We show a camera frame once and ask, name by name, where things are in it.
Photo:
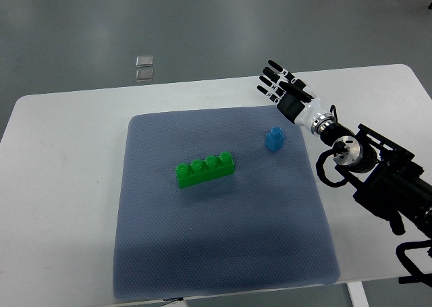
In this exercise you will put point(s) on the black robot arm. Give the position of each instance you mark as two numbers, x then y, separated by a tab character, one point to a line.
387	181

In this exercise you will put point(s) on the lower metal floor plate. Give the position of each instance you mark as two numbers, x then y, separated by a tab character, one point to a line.
143	75

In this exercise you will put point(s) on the green four-stud toy block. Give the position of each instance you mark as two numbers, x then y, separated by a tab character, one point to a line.
199	171

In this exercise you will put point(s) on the blue toy block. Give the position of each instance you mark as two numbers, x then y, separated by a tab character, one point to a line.
275	139

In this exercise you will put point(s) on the white table leg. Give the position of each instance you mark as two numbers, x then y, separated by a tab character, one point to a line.
357	294

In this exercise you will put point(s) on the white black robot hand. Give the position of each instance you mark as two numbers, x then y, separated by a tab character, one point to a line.
297	101

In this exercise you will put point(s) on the blue-grey textured mat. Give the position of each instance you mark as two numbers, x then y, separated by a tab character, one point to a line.
262	227

